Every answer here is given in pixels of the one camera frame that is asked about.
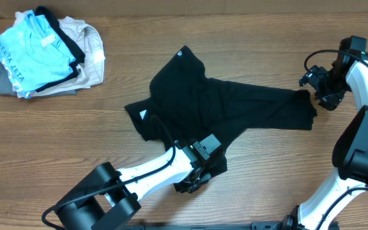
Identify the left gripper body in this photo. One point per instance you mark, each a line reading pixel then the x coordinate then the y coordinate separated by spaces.
pixel 190 183

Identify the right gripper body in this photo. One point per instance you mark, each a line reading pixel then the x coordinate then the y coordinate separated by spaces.
pixel 330 87

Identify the black polo shirt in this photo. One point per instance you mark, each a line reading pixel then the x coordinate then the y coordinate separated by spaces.
pixel 186 105

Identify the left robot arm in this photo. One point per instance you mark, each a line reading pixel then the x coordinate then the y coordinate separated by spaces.
pixel 107 198

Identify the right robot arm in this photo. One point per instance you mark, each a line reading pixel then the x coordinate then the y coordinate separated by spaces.
pixel 349 176

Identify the beige folded garment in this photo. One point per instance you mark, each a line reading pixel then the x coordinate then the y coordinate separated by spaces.
pixel 91 71

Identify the black folded garment in pile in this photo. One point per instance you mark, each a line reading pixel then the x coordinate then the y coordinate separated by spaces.
pixel 76 51

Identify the light blue folded t-shirt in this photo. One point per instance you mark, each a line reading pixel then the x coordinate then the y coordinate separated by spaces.
pixel 33 54

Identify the grey folded garment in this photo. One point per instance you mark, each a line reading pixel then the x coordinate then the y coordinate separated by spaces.
pixel 6 87

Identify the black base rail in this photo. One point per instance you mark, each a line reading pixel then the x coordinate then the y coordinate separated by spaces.
pixel 271 225

